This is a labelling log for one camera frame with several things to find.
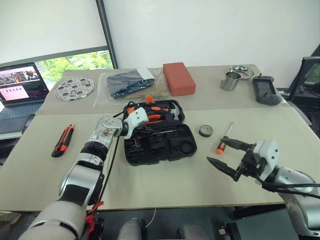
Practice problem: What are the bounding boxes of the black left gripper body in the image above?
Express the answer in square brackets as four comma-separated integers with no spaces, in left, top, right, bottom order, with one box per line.
[134,123,154,135]

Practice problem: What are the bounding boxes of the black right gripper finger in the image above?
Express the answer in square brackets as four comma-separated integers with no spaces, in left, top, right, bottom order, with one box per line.
[222,135,254,152]
[206,156,239,179]

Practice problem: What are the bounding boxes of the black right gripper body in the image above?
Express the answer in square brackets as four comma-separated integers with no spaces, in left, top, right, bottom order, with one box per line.
[233,143,263,183]

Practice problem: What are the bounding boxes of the black tape roll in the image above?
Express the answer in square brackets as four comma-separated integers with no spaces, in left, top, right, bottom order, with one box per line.
[199,124,214,138]

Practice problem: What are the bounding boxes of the black plastic tool case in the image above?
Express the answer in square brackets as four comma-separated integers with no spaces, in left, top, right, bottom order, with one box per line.
[121,96,198,167]

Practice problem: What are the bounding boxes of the orange black utility knife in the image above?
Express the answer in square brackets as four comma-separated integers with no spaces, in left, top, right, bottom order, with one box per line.
[51,123,76,158]

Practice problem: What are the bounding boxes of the orange black tape measure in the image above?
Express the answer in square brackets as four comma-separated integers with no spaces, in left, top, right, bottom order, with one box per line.
[125,105,141,116]

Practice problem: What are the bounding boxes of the steel claw hammer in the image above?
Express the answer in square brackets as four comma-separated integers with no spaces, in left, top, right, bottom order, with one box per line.
[149,104,183,121]

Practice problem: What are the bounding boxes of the dark navy packaged item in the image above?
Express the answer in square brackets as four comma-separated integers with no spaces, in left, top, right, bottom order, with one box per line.
[105,68,156,101]

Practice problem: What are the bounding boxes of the clear plastic bag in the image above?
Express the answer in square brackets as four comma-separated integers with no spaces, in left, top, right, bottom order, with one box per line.
[92,66,174,109]

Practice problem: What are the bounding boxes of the white paper label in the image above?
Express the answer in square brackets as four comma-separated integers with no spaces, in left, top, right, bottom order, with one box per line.
[136,66,154,81]

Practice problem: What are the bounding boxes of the black handheld game console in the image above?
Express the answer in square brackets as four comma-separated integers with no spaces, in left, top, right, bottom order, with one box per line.
[252,74,281,106]

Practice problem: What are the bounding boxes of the red brown brick block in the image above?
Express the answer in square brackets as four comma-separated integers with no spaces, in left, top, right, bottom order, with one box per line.
[162,62,197,97]

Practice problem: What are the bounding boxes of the stainless steel mug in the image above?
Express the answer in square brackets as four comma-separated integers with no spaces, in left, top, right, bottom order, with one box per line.
[219,70,243,92]

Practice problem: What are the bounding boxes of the stainless steel bowl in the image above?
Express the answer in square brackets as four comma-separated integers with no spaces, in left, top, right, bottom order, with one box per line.
[227,64,256,81]

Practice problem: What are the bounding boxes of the round perforated metal plate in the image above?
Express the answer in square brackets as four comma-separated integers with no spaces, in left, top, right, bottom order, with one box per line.
[53,76,97,102]

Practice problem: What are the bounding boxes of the black mesh office chair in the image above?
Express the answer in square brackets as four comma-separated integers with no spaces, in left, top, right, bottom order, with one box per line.
[286,56,320,126]

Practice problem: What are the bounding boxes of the grey rounded shape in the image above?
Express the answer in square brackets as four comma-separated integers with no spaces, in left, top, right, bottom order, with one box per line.
[116,216,149,240]

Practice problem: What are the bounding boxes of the open laptop computer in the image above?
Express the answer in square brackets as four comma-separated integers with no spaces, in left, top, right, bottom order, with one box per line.
[0,61,50,136]

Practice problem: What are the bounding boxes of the orange handled pliers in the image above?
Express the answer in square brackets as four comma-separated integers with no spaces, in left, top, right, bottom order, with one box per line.
[146,112,167,125]

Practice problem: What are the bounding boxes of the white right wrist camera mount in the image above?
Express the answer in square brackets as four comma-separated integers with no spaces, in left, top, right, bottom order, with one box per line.
[252,138,280,182]

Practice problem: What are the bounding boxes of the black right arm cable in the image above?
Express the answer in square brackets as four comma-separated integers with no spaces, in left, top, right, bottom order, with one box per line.
[254,172,320,200]

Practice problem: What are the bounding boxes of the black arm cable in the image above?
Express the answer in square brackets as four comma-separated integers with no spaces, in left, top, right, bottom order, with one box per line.
[94,100,141,209]
[254,172,320,200]

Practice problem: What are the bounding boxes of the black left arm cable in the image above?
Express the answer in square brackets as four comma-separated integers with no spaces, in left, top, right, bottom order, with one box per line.
[94,100,141,209]

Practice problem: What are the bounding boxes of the thin white wire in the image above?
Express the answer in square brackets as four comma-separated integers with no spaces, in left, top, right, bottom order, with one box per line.
[145,208,157,229]

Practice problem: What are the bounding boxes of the dark window frame post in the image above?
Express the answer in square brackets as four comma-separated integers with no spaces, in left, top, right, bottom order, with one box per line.
[95,0,120,70]

